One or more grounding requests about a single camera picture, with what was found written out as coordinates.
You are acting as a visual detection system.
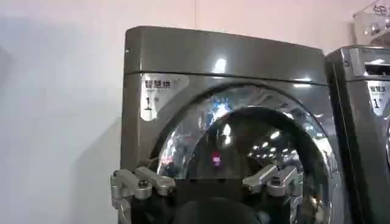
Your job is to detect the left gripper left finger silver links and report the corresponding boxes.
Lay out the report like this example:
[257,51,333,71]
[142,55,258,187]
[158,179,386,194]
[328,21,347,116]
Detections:
[110,166,177,224]

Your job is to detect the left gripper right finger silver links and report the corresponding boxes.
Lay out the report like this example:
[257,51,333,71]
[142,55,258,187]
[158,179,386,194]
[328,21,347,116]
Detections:
[242,164,304,224]

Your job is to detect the round glass dryer door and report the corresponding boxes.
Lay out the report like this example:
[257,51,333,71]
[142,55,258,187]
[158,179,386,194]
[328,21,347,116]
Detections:
[149,83,339,224]

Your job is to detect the white number sticker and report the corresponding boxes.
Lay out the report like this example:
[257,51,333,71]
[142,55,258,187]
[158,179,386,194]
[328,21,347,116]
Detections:
[140,72,190,122]
[366,80,390,117]

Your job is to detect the grey dryer with open drawer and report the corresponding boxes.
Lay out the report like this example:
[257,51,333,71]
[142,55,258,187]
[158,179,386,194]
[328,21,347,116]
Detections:
[324,44,390,224]

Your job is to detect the grey dryer with white sticker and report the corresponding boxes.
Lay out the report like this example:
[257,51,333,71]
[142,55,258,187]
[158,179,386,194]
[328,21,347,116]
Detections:
[118,26,351,224]

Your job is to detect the clear plastic box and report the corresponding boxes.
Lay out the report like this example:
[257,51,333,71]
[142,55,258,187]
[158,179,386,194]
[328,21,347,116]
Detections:
[352,0,390,46]

